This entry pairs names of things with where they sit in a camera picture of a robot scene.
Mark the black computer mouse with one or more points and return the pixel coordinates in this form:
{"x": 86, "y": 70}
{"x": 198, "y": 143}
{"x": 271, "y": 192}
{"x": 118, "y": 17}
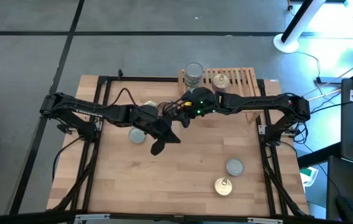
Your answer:
{"x": 344, "y": 207}

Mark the blue label seafood can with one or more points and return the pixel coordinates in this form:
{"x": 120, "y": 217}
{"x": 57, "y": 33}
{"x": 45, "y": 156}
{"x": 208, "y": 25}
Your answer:
{"x": 223, "y": 186}
{"x": 221, "y": 81}
{"x": 150, "y": 103}

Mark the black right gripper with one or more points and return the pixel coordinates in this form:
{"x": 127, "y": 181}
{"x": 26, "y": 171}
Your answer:
{"x": 202, "y": 102}

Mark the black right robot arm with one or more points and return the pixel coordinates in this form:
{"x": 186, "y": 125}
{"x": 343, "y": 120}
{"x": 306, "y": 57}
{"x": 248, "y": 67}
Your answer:
{"x": 257, "y": 101}

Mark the black metal table frame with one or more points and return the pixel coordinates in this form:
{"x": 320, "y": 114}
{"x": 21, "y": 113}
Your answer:
{"x": 114, "y": 79}

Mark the black clamp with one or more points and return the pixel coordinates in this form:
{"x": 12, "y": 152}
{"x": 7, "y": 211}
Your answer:
{"x": 120, "y": 74}

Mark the small silver bracket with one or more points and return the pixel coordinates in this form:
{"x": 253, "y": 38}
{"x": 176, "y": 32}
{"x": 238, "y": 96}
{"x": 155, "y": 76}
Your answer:
{"x": 99, "y": 126}
{"x": 264, "y": 129}

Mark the white tower fan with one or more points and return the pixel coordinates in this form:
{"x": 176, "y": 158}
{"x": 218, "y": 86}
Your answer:
{"x": 283, "y": 47}

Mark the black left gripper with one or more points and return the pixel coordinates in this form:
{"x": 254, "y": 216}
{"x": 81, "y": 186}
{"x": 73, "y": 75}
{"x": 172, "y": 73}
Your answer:
{"x": 157, "y": 124}

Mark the wooden slatted shelf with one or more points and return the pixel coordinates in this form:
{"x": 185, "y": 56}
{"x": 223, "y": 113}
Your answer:
{"x": 241, "y": 81}

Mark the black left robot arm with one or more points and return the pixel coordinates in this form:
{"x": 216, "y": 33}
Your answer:
{"x": 95, "y": 111}

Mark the long silver mounting bracket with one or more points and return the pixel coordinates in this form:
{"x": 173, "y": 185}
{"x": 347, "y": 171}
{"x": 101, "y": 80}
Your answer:
{"x": 92, "y": 216}
{"x": 265, "y": 220}

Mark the black horizontal bar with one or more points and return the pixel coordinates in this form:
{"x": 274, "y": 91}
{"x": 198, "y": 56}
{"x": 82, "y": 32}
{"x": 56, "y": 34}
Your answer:
{"x": 23, "y": 217}

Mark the green and white packet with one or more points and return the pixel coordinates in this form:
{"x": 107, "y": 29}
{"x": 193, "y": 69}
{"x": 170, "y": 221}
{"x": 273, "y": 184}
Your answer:
{"x": 308, "y": 174}

